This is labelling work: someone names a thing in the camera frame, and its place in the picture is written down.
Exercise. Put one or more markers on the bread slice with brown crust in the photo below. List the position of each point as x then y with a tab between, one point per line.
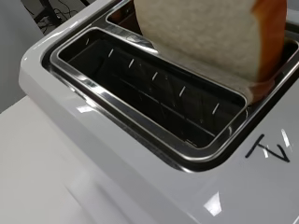
205	34

